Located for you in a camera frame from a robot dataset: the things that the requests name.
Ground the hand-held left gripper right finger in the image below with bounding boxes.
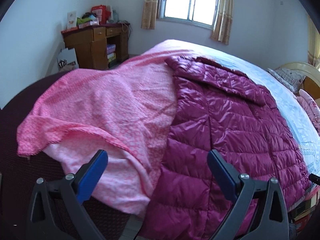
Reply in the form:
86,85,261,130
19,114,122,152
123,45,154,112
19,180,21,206
207,149,290,240

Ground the brown wooden desk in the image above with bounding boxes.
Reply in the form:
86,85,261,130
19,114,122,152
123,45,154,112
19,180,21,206
61,23,131,70

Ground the beige wooden bed headboard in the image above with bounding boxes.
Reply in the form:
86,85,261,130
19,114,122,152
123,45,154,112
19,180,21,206
275,62,320,98

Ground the pink folded quilt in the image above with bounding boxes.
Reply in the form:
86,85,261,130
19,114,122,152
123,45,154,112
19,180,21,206
297,89,320,133

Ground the sliding glass window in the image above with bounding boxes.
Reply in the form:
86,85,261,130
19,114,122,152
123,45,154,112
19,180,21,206
157,0,222,29

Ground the stack of colourful boxes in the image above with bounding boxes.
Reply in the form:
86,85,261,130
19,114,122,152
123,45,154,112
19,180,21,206
107,44,117,62

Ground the yellow side curtain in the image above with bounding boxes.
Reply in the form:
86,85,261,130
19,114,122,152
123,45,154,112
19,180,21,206
306,15,320,68

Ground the white printed card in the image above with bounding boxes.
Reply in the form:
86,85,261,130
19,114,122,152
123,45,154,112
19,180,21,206
67,11,77,29

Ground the white paper bag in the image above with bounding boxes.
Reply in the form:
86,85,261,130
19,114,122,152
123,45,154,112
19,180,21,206
57,47,79,72

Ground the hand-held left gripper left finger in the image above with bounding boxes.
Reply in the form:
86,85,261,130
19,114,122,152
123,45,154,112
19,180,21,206
26,149,108,240

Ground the beige floral curtain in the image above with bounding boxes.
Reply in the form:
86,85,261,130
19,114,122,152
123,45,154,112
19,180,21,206
209,0,234,45
141,0,160,30

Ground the grey patterned pillow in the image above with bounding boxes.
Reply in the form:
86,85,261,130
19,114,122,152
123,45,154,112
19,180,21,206
268,66,307,93

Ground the pink patterned bed sheet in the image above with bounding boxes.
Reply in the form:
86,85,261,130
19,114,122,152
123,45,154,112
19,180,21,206
17,40,180,218

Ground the magenta puffer jacket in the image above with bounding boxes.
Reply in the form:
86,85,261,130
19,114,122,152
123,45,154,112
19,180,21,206
140,56,312,240

